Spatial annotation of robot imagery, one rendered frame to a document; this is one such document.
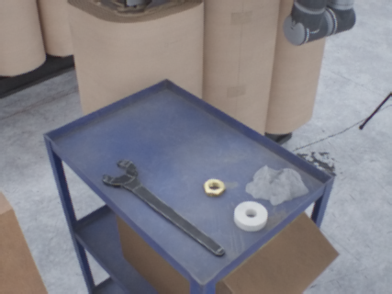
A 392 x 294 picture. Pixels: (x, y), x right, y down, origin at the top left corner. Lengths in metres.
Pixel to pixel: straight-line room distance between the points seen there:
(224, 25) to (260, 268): 1.01
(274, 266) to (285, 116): 1.40
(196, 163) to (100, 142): 0.27
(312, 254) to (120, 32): 0.87
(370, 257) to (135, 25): 1.48
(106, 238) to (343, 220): 1.27
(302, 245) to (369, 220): 1.28
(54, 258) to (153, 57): 1.08
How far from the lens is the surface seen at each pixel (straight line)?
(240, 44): 1.74
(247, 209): 0.96
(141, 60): 1.43
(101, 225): 1.46
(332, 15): 1.54
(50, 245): 2.13
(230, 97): 1.84
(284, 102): 2.24
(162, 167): 1.09
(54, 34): 3.20
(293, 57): 2.12
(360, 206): 2.36
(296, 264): 1.02
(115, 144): 1.17
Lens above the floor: 1.59
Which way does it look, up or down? 38 degrees down
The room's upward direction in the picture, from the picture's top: 1 degrees clockwise
